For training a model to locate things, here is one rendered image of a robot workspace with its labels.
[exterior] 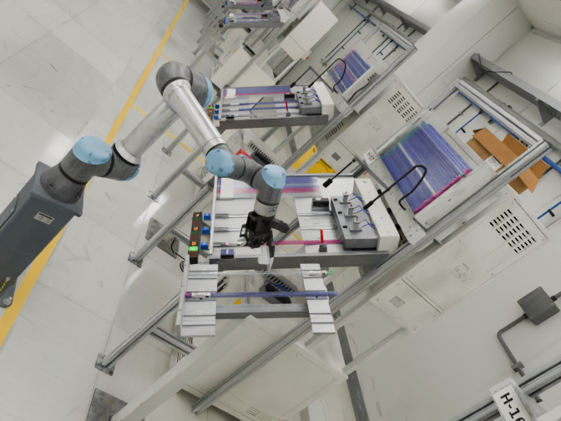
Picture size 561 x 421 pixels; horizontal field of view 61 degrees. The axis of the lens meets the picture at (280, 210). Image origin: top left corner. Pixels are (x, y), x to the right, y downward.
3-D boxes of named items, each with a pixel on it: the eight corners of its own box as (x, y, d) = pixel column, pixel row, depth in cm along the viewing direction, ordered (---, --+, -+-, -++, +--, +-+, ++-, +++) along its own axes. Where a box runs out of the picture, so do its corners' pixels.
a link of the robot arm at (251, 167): (227, 148, 147) (254, 163, 142) (246, 154, 157) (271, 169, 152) (216, 170, 148) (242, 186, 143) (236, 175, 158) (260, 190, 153)
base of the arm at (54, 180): (37, 190, 162) (53, 172, 159) (42, 165, 173) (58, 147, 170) (78, 210, 172) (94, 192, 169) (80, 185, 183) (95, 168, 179)
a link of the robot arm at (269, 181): (272, 159, 149) (293, 171, 145) (265, 190, 155) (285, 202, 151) (255, 164, 143) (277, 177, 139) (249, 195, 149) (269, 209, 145)
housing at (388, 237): (376, 265, 194) (380, 236, 187) (351, 203, 236) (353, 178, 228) (394, 264, 195) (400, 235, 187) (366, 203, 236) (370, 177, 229)
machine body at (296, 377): (158, 387, 220) (250, 312, 200) (174, 286, 279) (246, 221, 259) (258, 439, 247) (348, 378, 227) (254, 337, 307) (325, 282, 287)
